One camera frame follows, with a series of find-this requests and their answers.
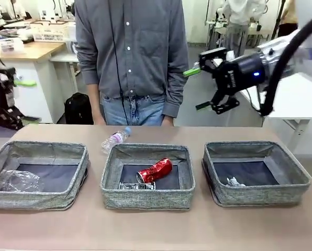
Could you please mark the small white labelled box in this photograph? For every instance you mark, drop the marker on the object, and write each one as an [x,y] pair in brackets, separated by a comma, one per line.
[10,45]

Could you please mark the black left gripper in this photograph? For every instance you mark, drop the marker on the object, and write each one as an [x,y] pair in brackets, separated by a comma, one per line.
[1,89]

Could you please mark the clear capless plastic bottle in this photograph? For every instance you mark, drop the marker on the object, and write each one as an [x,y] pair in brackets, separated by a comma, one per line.
[17,180]

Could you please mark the white paper ball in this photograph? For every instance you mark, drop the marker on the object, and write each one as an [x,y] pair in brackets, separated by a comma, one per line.
[234,182]

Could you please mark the blue jeans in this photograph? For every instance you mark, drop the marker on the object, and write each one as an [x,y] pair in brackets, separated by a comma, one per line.
[145,112]

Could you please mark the grey button shirt torso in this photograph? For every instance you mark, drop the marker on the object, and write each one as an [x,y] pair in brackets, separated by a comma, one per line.
[135,52]

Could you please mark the person's right forearm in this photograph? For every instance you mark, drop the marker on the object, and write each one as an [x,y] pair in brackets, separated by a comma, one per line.
[89,75]

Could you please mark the white slatted crate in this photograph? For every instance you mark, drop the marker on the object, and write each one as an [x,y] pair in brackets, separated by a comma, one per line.
[51,31]

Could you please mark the bystander in beige top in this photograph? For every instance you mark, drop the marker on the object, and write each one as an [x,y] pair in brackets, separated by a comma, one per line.
[289,13]

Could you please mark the white background desk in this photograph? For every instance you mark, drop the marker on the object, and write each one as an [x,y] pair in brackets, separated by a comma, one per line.
[64,58]

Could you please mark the narrow grey fabric basket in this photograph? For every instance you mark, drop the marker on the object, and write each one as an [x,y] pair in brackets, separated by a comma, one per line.
[145,200]

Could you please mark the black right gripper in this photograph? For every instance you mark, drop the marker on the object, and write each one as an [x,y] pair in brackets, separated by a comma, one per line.
[239,74]

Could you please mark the black tripod pole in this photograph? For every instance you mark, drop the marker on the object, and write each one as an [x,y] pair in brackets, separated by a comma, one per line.
[279,15]

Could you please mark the grey fabric basket tilted rim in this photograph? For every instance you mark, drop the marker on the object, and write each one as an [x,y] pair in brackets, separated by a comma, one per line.
[263,196]

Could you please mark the metal frame background desk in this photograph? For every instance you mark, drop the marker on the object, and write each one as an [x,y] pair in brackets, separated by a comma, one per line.
[213,31]

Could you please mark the person's right hand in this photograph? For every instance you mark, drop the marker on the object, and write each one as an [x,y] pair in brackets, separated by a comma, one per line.
[99,120]

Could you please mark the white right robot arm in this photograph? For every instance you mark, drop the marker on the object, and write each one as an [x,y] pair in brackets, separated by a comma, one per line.
[310,55]

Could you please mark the white sign with logo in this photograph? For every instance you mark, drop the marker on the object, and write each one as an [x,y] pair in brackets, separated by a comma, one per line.
[72,47]

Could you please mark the black backpack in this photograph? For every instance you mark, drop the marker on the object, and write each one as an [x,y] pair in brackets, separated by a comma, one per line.
[78,109]

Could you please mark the person's left forearm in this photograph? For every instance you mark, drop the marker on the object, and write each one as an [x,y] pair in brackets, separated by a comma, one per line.
[177,91]

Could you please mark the wide grey fabric basket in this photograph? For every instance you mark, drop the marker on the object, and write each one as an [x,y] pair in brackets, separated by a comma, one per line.
[40,198]

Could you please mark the bystander in white shirt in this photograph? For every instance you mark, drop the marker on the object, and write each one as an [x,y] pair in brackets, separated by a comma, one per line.
[239,23]

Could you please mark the person's left hand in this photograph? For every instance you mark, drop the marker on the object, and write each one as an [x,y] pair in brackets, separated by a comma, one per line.
[167,121]

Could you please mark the crushed red soda can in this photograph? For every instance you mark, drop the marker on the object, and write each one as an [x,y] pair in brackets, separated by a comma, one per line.
[156,170]

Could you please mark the wooden top desk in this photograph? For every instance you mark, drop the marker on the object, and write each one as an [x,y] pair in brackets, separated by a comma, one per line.
[33,52]

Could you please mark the crushed dark soda can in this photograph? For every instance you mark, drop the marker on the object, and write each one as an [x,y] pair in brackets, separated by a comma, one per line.
[131,186]

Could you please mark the crushed blue-capped plastic bottle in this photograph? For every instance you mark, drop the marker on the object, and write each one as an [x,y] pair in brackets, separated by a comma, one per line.
[116,138]

